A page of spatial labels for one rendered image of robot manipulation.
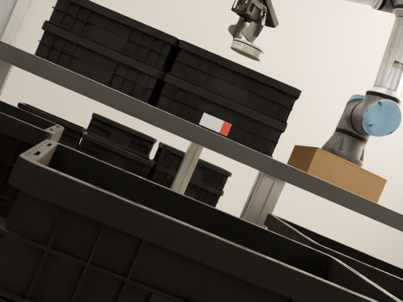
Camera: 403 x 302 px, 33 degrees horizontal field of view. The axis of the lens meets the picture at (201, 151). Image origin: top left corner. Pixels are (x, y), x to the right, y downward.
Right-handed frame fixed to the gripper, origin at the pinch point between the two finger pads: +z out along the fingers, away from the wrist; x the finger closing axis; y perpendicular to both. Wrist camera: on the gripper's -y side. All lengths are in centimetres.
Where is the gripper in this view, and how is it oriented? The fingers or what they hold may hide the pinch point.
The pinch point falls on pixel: (241, 46)
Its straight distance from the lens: 217.8
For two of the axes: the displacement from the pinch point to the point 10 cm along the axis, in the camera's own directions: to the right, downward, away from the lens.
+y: -6.5, -2.7, -7.1
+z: -3.9, 9.2, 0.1
